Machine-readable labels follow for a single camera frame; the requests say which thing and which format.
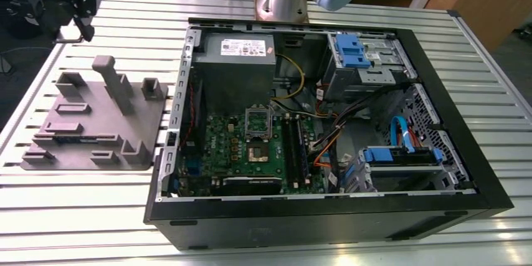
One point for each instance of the black graphics card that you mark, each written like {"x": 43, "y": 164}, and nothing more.
{"x": 250, "y": 185}

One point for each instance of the metal drive cage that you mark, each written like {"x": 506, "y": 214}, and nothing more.
{"x": 374, "y": 79}

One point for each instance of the thin metal locking lever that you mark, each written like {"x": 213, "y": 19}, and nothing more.
{"x": 273, "y": 113}

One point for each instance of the blue plastic rails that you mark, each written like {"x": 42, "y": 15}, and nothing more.
{"x": 350, "y": 175}

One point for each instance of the grey power supply unit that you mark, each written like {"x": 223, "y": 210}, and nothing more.
{"x": 233, "y": 82}

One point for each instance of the grey parts rack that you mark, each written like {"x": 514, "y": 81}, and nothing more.
{"x": 105, "y": 113}

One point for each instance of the metal disk bay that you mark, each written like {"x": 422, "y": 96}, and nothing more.
{"x": 407, "y": 169}

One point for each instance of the blue plastic drive carrier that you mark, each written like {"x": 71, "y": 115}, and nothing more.
{"x": 351, "y": 51}

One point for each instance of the black PC case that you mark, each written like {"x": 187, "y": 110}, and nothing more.
{"x": 291, "y": 225}

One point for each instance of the hard disk in blue carrier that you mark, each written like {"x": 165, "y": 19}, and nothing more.
{"x": 399, "y": 155}

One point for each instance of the black RAM slot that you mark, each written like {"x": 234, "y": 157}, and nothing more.
{"x": 302, "y": 150}
{"x": 306, "y": 150}
{"x": 291, "y": 150}
{"x": 297, "y": 150}

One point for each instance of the RAM stick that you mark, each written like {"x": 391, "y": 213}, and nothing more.
{"x": 79, "y": 140}

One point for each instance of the CPU socket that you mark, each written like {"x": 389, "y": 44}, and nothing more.
{"x": 261, "y": 153}

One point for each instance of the blue board connector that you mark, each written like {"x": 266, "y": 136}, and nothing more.
{"x": 194, "y": 166}

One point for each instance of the green motherboard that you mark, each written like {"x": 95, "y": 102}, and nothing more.
{"x": 221, "y": 154}

